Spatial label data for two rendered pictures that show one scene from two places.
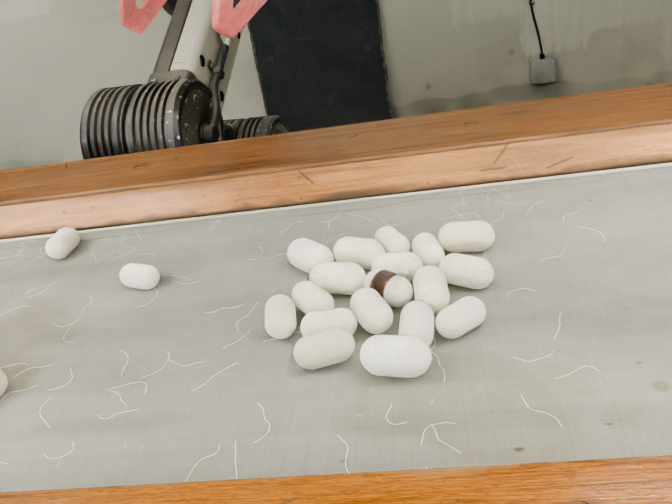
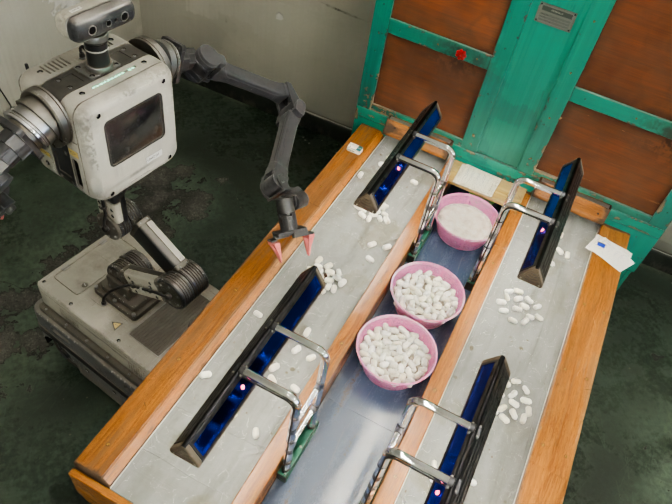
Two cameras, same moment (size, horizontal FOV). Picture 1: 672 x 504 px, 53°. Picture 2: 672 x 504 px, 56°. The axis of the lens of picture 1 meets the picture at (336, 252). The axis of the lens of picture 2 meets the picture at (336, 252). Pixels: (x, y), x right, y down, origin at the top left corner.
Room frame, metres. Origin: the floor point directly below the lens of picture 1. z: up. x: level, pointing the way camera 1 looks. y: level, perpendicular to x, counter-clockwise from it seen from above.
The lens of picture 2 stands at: (0.10, 1.38, 2.46)
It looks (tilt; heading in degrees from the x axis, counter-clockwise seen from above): 48 degrees down; 279
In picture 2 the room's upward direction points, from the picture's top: 11 degrees clockwise
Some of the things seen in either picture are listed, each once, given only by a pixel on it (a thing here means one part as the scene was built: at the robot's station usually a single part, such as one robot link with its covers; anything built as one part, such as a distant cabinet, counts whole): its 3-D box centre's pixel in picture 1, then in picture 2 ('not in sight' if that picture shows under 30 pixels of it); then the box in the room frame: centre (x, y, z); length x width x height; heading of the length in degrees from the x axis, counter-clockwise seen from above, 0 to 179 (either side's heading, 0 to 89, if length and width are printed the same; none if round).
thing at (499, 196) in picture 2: not in sight; (484, 184); (-0.12, -0.74, 0.77); 0.33 x 0.15 x 0.01; 170
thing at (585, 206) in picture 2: not in sight; (571, 200); (-0.47, -0.74, 0.83); 0.30 x 0.06 x 0.07; 170
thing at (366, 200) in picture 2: not in sight; (403, 151); (0.22, -0.41, 1.08); 0.62 x 0.08 x 0.07; 80
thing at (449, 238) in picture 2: not in sight; (464, 224); (-0.09, -0.53, 0.72); 0.27 x 0.27 x 0.10
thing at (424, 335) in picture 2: not in sight; (394, 355); (0.03, 0.18, 0.72); 0.27 x 0.27 x 0.10
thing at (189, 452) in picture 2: not in sight; (257, 352); (0.38, 0.55, 1.08); 0.62 x 0.08 x 0.07; 80
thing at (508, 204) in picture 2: not in sight; (514, 242); (-0.25, -0.32, 0.90); 0.20 x 0.19 x 0.45; 80
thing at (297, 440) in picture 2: not in sight; (278, 402); (0.30, 0.57, 0.90); 0.20 x 0.19 x 0.45; 80
